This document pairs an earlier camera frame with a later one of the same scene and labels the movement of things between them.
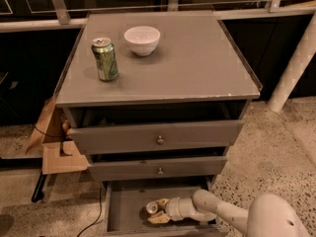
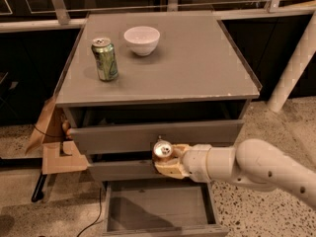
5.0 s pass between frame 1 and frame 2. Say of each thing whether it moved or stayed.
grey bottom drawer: stayed
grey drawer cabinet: stayed
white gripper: moved
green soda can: stayed
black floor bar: stayed
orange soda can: moved
